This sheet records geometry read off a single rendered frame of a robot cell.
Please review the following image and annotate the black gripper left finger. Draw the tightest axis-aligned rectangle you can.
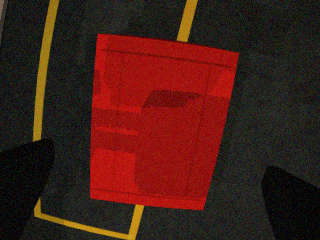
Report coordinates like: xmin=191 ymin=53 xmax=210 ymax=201
xmin=0 ymin=139 xmax=55 ymax=240

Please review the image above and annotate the yellow rectangular frame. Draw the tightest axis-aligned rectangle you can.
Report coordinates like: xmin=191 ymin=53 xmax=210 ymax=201
xmin=32 ymin=0 xmax=197 ymax=240

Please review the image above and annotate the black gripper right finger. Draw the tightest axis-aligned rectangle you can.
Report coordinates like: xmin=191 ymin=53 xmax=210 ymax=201
xmin=260 ymin=165 xmax=320 ymax=240

